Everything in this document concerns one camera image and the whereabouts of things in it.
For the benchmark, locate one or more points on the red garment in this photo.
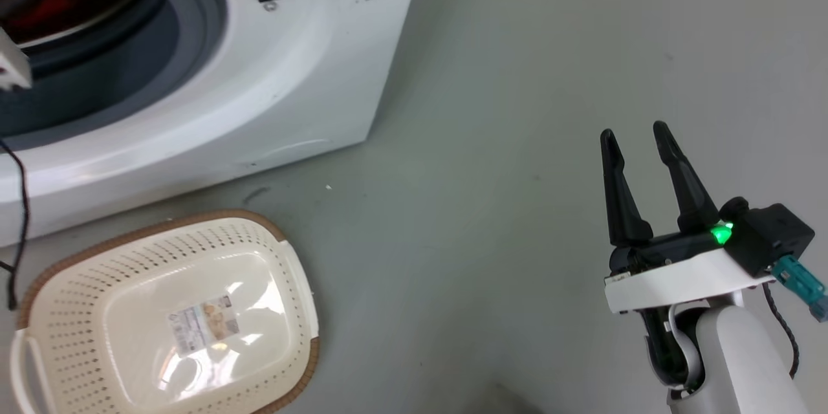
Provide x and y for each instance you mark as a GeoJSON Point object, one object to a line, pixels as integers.
{"type": "Point", "coordinates": [61, 3]}

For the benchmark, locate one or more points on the white front-load washing machine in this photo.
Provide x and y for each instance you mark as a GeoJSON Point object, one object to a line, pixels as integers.
{"type": "Point", "coordinates": [304, 77]}

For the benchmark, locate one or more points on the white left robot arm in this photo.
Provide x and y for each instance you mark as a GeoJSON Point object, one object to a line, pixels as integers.
{"type": "Point", "coordinates": [13, 65]}

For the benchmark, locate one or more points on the grey rubber door seal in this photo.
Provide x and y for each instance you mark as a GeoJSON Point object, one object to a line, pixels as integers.
{"type": "Point", "coordinates": [194, 32]}

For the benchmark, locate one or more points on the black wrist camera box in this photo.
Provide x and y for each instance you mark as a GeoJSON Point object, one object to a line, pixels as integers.
{"type": "Point", "coordinates": [770, 236]}

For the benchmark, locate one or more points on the paper product sticker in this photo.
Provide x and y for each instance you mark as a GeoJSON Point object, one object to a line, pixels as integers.
{"type": "Point", "coordinates": [204, 325]}

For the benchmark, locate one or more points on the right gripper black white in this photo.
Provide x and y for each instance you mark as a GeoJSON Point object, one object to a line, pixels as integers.
{"type": "Point", "coordinates": [679, 281]}

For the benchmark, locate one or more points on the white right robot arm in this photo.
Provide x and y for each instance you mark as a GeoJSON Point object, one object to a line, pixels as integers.
{"type": "Point", "coordinates": [744, 362]}

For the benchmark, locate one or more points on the cream perforated laundry basket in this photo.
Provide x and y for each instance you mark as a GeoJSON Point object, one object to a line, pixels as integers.
{"type": "Point", "coordinates": [129, 259]}

